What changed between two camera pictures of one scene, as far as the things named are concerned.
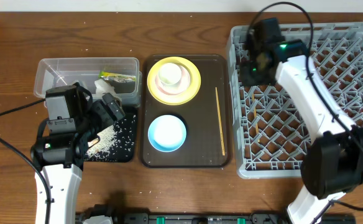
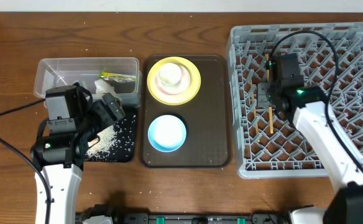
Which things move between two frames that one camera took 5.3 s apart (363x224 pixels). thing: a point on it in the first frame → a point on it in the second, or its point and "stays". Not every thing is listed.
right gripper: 245,76 → 262,100
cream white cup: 170,73 stays
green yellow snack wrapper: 116,77 stays
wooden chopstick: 219,117 → 270,108
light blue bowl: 167,133 stays
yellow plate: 174,99 stays
